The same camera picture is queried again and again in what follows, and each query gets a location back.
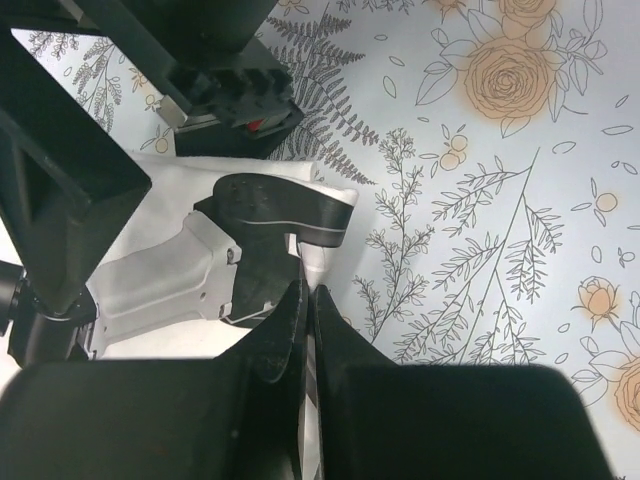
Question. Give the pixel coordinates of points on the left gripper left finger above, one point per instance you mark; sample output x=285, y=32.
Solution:
x=235, y=416

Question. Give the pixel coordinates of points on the floral patterned table mat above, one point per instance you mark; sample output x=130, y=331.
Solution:
x=494, y=148

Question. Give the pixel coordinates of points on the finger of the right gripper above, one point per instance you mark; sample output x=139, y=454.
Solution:
x=67, y=189

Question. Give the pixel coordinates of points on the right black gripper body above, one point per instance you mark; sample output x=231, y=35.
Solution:
x=223, y=92

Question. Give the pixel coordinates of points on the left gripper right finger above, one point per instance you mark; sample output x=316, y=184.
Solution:
x=381, y=420

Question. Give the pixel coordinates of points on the white t shirt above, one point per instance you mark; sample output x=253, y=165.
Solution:
x=215, y=238

